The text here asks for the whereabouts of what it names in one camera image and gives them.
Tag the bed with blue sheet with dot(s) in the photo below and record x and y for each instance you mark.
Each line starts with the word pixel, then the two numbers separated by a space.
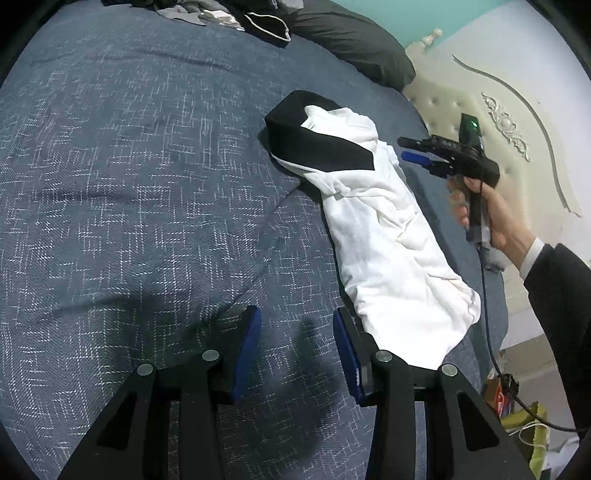
pixel 115 184

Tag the white polo shirt black trim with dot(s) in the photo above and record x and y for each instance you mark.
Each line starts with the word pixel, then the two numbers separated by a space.
pixel 383 221

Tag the dark grey long pillow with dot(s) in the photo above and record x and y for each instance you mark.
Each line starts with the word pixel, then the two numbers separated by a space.
pixel 355 37

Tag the small grey cloth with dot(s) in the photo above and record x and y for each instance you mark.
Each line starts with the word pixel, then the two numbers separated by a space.
pixel 494 263

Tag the yellow green bag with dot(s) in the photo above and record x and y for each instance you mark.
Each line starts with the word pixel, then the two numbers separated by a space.
pixel 531 429

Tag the orange snack packet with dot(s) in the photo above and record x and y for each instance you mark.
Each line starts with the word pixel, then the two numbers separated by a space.
pixel 498 397

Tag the person's right hand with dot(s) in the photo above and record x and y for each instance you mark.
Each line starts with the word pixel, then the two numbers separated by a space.
pixel 505 217

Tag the light grey garment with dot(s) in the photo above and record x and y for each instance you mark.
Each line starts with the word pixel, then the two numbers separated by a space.
pixel 198 9

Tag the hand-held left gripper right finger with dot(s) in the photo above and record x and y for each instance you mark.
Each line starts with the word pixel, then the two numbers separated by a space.
pixel 348 355

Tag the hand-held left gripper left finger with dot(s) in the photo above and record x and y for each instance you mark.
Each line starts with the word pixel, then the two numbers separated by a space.
pixel 247 355

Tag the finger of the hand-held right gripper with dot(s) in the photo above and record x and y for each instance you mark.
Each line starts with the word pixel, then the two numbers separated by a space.
pixel 415 143
pixel 415 158

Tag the cream tufted headboard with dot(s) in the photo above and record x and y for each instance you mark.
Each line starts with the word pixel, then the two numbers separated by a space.
pixel 531 115

